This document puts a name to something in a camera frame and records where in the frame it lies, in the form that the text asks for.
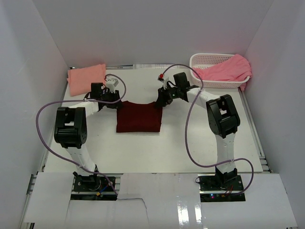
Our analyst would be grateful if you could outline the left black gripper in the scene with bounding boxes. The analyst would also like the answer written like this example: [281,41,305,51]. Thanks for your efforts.
[100,89,123,109]

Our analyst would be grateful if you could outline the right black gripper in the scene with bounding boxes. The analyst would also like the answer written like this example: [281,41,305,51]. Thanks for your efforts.
[155,84,181,107]

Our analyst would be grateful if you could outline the dark red t shirt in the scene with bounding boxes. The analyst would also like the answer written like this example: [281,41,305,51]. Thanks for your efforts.
[116,101,163,133]

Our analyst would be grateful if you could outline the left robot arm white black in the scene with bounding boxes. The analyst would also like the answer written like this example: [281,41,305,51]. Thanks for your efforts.
[54,79,122,191]

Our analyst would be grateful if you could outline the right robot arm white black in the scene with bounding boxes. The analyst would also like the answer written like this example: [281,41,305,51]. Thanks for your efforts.
[156,72,240,190]

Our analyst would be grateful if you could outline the folded salmon pink t shirt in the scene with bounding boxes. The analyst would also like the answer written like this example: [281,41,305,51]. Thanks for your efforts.
[67,64,106,96]

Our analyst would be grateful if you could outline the white paper sheets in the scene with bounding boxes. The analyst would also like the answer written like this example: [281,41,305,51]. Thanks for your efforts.
[133,63,181,70]

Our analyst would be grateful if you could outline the white plastic basket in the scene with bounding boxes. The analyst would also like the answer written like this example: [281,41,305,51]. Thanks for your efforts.
[189,53,250,88]

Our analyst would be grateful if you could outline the pink t shirt in basket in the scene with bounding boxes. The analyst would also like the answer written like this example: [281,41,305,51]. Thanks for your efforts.
[192,53,253,91]

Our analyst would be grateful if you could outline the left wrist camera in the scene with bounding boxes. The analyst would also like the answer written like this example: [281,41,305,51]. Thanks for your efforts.
[105,79,119,93]

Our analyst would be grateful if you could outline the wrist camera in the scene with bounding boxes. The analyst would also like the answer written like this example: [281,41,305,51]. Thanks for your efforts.
[158,73,169,88]
[105,79,119,93]

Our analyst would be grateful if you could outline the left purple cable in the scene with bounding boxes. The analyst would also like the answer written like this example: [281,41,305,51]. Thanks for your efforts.
[36,74,127,195]

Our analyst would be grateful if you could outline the purple cable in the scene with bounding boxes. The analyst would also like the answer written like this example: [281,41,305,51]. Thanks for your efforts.
[36,74,127,195]
[164,63,254,195]

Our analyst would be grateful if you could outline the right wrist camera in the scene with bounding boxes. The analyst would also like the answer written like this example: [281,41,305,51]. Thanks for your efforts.
[158,73,169,88]

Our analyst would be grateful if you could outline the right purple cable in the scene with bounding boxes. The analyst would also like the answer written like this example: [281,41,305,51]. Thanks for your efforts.
[164,63,254,195]

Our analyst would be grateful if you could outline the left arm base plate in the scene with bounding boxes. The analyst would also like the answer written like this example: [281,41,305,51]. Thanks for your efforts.
[71,175,119,201]

